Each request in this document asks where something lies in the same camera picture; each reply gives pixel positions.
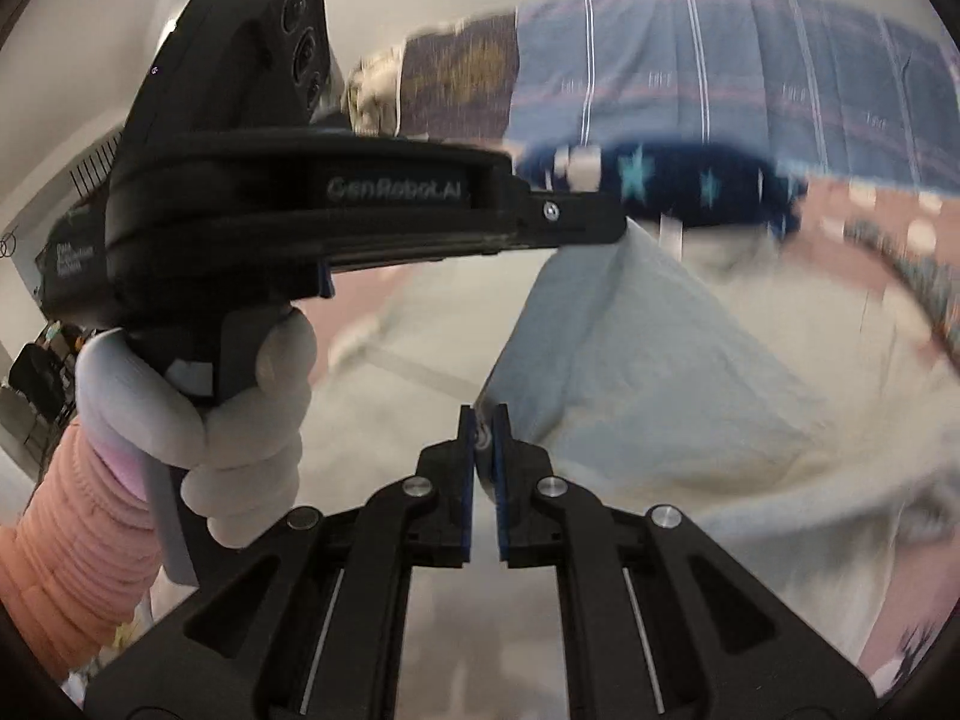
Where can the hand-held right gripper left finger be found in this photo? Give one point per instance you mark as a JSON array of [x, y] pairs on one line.
[[466, 484]]

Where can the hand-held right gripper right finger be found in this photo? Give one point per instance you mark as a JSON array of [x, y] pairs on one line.
[[501, 484]]

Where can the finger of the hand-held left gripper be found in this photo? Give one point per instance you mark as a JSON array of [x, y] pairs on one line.
[[570, 217]]

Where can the light grey garment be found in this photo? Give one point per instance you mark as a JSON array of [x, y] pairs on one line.
[[645, 360]]

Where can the person's left forearm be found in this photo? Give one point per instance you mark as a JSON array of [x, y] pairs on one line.
[[67, 540]]

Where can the person's left hand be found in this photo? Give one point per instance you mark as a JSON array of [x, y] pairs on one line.
[[232, 457]]

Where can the navy star print cloth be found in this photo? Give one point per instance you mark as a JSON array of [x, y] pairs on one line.
[[675, 180]]

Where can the beige crumpled cloth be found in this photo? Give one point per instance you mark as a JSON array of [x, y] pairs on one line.
[[371, 90]]

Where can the dark tree print pillow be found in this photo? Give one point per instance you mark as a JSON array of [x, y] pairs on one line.
[[457, 82]]

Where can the blue plaid pillow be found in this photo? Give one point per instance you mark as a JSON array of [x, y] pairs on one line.
[[735, 67]]

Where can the black chair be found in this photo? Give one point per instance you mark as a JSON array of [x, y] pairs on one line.
[[37, 382]]

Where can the multicoloured patterned cloth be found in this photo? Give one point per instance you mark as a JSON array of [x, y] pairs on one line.
[[915, 277]]

